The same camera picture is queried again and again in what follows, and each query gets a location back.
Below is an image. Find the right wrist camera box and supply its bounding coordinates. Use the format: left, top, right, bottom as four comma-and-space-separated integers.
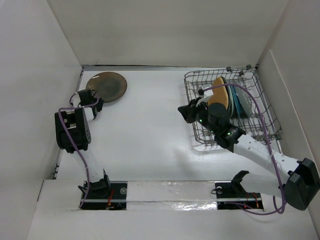
198, 84, 214, 102

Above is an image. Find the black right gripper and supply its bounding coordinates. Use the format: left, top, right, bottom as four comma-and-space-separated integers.
177, 97, 218, 136

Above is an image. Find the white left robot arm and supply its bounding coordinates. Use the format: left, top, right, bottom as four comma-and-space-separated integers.
54, 89, 112, 200

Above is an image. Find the teal scalloped plate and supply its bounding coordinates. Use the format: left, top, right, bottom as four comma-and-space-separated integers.
230, 85, 246, 118

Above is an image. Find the light green plate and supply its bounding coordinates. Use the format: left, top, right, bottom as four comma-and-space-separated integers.
234, 86, 252, 118

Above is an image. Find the orange woven square tray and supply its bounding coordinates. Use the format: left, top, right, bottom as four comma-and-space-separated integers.
207, 76, 229, 110

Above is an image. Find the metal wire dish rack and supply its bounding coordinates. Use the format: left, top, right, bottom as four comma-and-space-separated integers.
184, 64, 283, 150

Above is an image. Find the brown round plate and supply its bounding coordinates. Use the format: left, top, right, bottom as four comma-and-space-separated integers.
85, 71, 128, 104

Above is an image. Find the grey blue round plate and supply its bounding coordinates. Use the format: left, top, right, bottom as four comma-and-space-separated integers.
225, 85, 236, 119

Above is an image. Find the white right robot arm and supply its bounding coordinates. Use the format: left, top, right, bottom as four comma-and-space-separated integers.
177, 98, 320, 211

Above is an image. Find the blue floral white plate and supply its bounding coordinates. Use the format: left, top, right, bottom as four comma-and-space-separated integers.
247, 88, 256, 115

